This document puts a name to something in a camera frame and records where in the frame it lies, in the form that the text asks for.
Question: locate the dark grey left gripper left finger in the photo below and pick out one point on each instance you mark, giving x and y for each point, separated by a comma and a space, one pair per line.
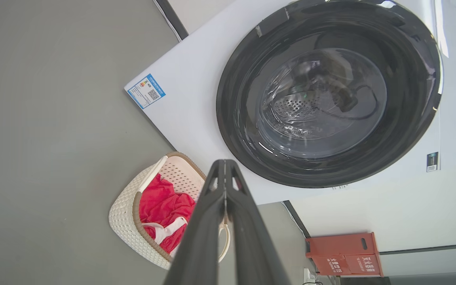
200, 245

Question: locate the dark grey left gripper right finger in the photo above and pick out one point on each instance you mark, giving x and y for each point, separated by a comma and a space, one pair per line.
251, 245

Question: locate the cream woven plastic laundry basket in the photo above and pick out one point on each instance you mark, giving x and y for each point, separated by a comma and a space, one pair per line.
123, 215

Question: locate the red garment with white trim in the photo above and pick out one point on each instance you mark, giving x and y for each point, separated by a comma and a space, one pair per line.
164, 208

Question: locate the white power strip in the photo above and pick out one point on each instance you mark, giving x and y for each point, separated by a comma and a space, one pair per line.
309, 276

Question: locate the red fire equipment box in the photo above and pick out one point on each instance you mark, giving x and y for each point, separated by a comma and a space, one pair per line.
342, 253

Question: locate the white front-load washing machine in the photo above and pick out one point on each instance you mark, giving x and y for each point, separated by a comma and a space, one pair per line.
188, 99

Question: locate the round black washing machine door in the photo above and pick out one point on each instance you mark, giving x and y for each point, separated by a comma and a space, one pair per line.
236, 99

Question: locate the blue white energy label sticker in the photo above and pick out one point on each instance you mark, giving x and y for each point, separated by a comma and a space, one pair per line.
146, 91

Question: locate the small black QR sticker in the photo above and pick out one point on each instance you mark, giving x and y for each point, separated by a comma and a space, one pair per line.
432, 161

